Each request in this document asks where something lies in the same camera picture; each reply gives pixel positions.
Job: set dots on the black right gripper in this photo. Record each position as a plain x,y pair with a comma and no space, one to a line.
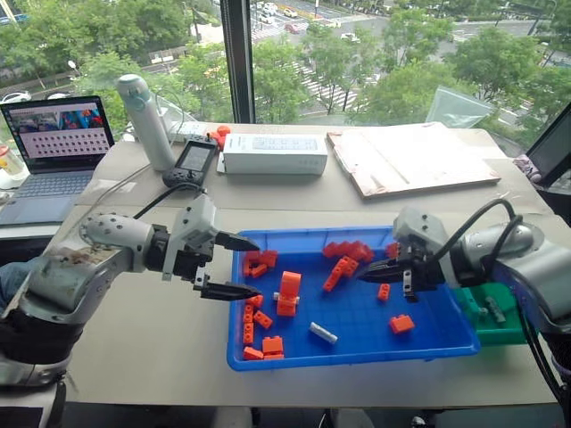
424,276

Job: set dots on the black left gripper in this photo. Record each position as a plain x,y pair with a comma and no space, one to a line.
192,262

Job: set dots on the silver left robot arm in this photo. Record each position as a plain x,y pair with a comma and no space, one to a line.
111,232

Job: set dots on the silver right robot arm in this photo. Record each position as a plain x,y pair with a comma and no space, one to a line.
535,263

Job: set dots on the blue plastic bin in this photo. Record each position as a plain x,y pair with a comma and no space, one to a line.
357,312

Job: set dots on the green plastic bin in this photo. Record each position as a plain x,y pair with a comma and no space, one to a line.
499,330

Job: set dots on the small orange toy brick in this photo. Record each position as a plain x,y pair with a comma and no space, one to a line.
383,292

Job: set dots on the long orange toy brick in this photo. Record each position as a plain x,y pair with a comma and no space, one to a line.
333,275

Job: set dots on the tall orange brick stack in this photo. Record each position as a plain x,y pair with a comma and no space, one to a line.
289,290

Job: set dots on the white building brick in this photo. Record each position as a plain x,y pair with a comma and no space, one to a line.
323,332

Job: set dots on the flat brown cardboard board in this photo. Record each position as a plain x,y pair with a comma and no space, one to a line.
410,160

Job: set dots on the black handheld game console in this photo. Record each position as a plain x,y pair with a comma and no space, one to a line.
192,160

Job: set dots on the silver battery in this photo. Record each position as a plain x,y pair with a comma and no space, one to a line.
496,309

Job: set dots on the white cardboard box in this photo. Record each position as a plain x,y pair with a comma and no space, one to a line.
274,156

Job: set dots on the orange round toy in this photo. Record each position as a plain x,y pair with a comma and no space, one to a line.
221,132

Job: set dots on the white power strip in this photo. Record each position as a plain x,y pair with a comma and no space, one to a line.
187,130

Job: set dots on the white water bottle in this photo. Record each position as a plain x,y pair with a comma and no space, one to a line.
147,129

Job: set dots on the purple cloth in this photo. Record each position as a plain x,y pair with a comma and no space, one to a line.
528,167

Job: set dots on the clear plastic bag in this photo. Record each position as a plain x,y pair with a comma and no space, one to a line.
459,109

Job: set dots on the black monitor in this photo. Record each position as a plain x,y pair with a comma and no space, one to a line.
551,149

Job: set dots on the silver laptop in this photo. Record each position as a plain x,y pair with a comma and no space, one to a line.
58,147

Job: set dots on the blue denim leg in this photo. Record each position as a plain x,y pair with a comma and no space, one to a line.
13,283

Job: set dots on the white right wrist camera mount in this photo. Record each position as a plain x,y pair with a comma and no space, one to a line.
421,225

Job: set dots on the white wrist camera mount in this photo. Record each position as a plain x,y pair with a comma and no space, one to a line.
195,218
421,225

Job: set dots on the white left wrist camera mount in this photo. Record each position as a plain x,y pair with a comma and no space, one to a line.
195,218

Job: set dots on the dark window frame post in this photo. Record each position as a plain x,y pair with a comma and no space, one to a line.
238,62

